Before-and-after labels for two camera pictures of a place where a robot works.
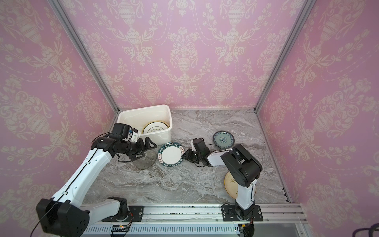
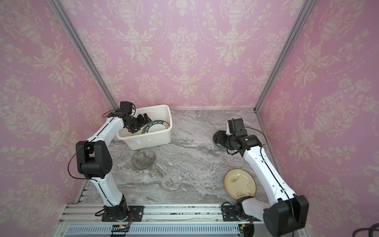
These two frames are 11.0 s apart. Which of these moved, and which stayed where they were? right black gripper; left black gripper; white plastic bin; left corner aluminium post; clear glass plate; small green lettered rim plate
Moved: right black gripper; left black gripper; small green lettered rim plate
Stayed: clear glass plate; left corner aluminium post; white plastic bin
